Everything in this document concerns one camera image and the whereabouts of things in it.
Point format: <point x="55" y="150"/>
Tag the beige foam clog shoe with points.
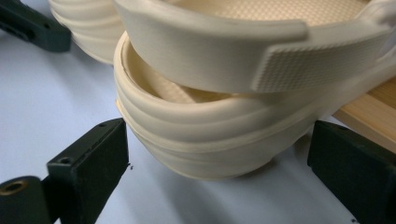
<point x="211" y="133"/>
<point x="90" y="34"/>

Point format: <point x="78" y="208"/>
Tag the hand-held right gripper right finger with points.
<point x="351" y="168"/>

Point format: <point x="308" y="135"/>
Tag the light wooden board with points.
<point x="370" y="118"/>

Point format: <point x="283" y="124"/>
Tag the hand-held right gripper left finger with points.
<point x="90" y="168"/>

